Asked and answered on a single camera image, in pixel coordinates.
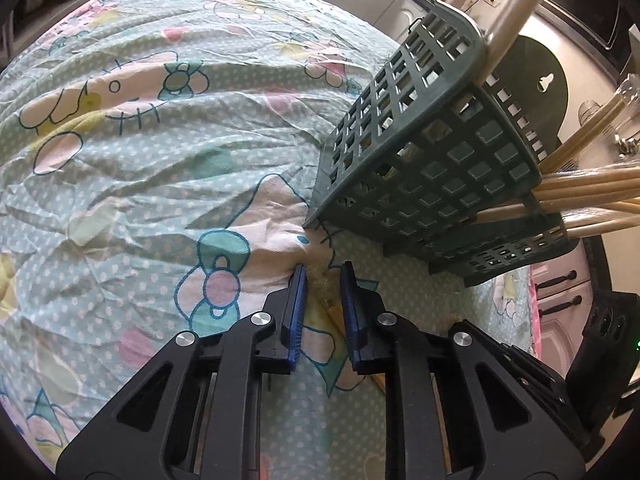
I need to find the chopsticks compartment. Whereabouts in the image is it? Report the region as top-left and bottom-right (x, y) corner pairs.
(474, 162), (639, 238)

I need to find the chopsticks pair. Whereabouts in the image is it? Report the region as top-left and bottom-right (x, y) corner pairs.
(474, 0), (541, 86)

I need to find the pink towel under cloth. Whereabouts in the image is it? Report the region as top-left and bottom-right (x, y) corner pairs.
(528, 270), (542, 358)

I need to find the green plastic utensil basket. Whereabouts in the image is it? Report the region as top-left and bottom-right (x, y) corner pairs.
(308, 1), (576, 286)

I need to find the hello kitty tablecloth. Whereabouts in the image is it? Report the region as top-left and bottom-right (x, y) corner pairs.
(1, 0), (532, 479)

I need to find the black range hood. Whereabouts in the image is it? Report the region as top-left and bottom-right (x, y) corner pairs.
(539, 0), (634, 78)

